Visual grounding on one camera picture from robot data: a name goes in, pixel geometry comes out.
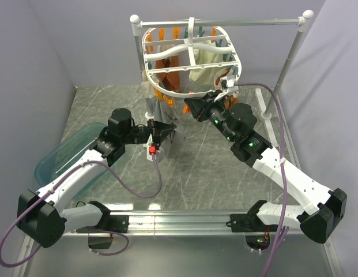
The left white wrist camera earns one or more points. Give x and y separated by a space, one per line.
151 147

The silver white drying rack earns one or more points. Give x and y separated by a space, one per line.
302 22

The orange front clip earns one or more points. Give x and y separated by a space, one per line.
186 109

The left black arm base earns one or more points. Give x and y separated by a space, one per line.
108 238

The white oval clip hanger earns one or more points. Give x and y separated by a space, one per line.
210 57

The teal plastic basin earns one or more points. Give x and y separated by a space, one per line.
60 159

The rust hanging underwear back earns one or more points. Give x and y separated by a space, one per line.
170 80

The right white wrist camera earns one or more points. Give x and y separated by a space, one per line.
226 87

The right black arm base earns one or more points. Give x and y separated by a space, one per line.
257 234

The orange hanging underwear right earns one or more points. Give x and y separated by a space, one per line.
233 95

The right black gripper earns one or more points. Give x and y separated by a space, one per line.
200 107

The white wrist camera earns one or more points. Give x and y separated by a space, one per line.
151 147
226 87

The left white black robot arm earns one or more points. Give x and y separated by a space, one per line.
43 215

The aluminium mounting rail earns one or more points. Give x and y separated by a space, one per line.
144 223

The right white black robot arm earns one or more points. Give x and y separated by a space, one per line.
319 209

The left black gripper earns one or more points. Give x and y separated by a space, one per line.
159 130

